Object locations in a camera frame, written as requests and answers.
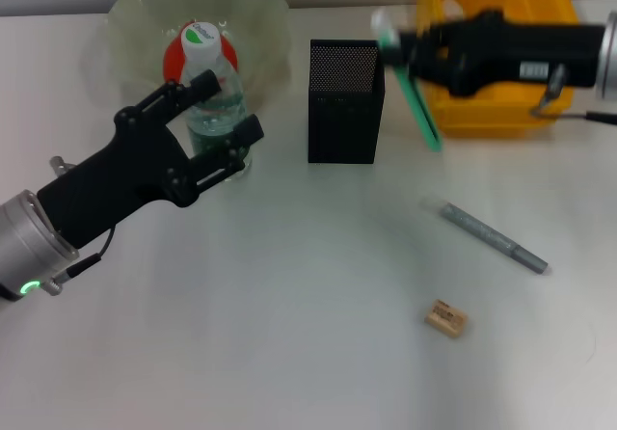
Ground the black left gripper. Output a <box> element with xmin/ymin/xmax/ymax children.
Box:
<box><xmin>37</xmin><ymin>70</ymin><xmax>265</xmax><ymax>250</ymax></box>

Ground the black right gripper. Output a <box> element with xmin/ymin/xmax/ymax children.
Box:
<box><xmin>397</xmin><ymin>9</ymin><xmax>606</xmax><ymax>99</ymax></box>

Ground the white paper ball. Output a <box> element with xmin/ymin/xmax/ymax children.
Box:
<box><xmin>440</xmin><ymin>0</ymin><xmax>467</xmax><ymax>21</ymax></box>

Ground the green utility knife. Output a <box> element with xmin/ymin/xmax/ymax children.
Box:
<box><xmin>370</xmin><ymin>7</ymin><xmax>444</xmax><ymax>153</ymax></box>

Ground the clear water bottle green label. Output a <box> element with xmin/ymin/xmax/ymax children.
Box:
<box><xmin>179</xmin><ymin>20</ymin><xmax>255</xmax><ymax>176</ymax></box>

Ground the orange fruit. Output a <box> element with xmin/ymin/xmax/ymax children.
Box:
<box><xmin>162</xmin><ymin>26</ymin><xmax>239</xmax><ymax>90</ymax></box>

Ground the grey glitter pen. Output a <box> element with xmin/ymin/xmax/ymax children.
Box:
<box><xmin>419</xmin><ymin>194</ymin><xmax>551</xmax><ymax>276</ymax></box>

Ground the black mesh pen holder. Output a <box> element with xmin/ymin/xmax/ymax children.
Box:
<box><xmin>307</xmin><ymin>39</ymin><xmax>386</xmax><ymax>165</ymax></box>

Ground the green glass fruit plate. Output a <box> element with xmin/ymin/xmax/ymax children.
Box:
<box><xmin>79</xmin><ymin>0</ymin><xmax>294</xmax><ymax>114</ymax></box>

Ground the yellow plastic bin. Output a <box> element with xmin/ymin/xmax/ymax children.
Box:
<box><xmin>416</xmin><ymin>0</ymin><xmax>580</xmax><ymax>139</ymax></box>

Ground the small wooden block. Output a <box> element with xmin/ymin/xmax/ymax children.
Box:
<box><xmin>423</xmin><ymin>297</ymin><xmax>470</xmax><ymax>341</ymax></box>

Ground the right gripper cable with plug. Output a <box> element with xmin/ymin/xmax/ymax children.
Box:
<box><xmin>529</xmin><ymin>63</ymin><xmax>617</xmax><ymax>125</ymax></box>

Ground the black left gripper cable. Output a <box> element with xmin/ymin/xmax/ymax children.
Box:
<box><xmin>50</xmin><ymin>227</ymin><xmax>118</xmax><ymax>297</ymax></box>

